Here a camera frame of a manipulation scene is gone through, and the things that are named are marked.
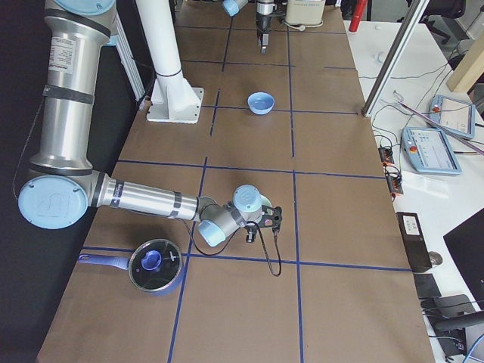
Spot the blue bowl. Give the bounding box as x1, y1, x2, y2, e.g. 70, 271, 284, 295
247, 92, 275, 115

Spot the far teach pendant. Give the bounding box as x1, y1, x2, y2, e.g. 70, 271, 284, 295
428, 95, 476, 140

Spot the blue saucepan with glass lid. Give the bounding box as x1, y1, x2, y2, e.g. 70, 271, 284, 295
78, 239, 185, 296

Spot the black monitor corner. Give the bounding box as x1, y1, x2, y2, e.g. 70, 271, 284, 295
444, 210, 484, 309

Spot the black power adapter box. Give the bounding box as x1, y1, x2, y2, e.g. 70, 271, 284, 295
396, 212, 432, 273

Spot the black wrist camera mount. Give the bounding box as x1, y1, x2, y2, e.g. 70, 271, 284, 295
259, 205, 283, 239

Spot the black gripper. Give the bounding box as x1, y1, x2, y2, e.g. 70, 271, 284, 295
256, 2, 284, 54
244, 221, 264, 243

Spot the red fire extinguisher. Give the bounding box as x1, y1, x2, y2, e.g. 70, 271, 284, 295
349, 0, 368, 33

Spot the near teach pendant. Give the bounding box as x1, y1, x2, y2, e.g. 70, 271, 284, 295
401, 127, 462, 175

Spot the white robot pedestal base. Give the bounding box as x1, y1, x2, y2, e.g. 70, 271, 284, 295
136, 0, 204, 124

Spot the white appliance with glass lid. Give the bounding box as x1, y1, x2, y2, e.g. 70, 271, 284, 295
283, 0, 325, 29

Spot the teach pendant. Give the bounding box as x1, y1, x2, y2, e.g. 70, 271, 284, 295
428, 95, 476, 140
401, 127, 462, 175

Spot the aluminium frame post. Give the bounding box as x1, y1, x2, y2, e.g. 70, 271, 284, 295
362, 0, 430, 117

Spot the green bowl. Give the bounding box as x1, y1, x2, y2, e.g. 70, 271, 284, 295
259, 194, 273, 214

